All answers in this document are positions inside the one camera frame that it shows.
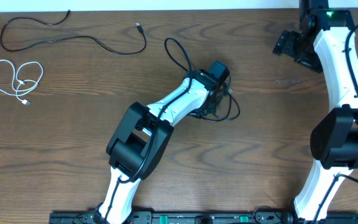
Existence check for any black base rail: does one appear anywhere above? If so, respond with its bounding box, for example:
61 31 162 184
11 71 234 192
48 210 358 224

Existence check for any white USB cable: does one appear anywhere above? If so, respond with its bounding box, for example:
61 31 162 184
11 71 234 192
0 59 44 106

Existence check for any short black USB cable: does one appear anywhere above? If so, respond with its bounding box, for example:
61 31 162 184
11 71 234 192
194 76 241 123

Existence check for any long black USB cable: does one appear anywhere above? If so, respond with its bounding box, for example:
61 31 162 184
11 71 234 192
0 9 147 56

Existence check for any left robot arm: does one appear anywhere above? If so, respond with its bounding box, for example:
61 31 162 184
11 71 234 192
94 61 230 223

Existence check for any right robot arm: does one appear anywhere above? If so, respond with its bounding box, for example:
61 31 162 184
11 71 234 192
273 0 358 223

